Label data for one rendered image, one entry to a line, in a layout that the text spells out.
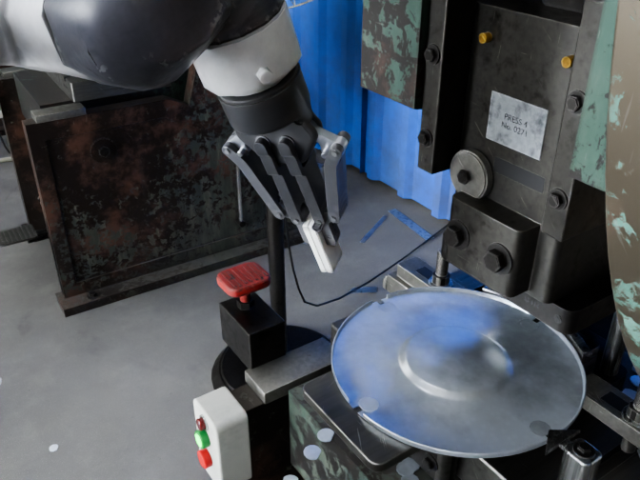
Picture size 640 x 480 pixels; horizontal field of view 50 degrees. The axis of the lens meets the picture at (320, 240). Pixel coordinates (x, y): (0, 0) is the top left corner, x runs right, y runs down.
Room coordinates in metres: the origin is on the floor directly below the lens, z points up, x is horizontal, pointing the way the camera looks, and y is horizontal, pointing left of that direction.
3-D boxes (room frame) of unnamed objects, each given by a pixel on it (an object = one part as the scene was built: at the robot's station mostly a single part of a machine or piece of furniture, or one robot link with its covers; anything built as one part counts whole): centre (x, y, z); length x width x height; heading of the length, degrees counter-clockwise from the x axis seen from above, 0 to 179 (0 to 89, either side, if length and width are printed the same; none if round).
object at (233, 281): (0.83, 0.11, 0.72); 0.07 x 0.06 x 0.08; 124
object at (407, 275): (0.82, -0.17, 0.76); 0.17 x 0.06 x 0.10; 34
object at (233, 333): (0.81, 0.10, 0.62); 0.10 x 0.06 x 0.20; 34
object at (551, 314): (0.69, -0.27, 0.86); 0.20 x 0.16 x 0.05; 34
